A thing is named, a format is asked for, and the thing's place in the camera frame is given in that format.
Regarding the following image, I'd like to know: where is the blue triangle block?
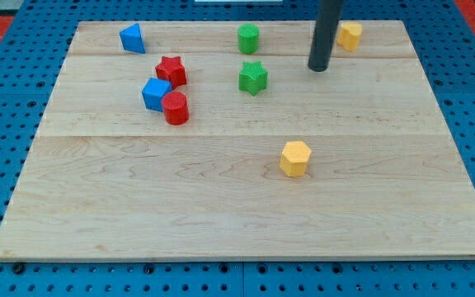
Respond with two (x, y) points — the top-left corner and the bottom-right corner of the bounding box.
(119, 23), (145, 54)

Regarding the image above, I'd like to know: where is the green star block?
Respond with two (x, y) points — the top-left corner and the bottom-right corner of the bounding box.
(238, 61), (268, 96)

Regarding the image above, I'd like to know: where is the red cylinder block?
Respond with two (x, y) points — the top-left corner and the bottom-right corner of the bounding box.
(161, 91), (190, 125)

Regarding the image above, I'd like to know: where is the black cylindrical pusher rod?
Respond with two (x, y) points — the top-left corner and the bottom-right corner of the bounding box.
(308, 0), (344, 72)

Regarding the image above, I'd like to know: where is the green cylinder block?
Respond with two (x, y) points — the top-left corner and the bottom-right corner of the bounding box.
(237, 24), (260, 54)

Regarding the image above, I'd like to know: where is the yellow hexagon block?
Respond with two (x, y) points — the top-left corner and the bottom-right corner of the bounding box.
(280, 141), (312, 177)

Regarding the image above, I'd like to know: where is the red star block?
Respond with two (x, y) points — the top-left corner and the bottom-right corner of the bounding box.
(155, 56), (187, 90)

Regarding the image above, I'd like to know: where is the wooden board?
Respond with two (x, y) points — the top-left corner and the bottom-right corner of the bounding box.
(0, 21), (475, 263)

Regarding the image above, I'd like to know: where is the blue cube block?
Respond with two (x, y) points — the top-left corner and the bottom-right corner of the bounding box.
(142, 78), (172, 112)

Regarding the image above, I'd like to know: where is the yellow heart block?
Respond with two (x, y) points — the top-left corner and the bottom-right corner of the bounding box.
(336, 21), (363, 51)

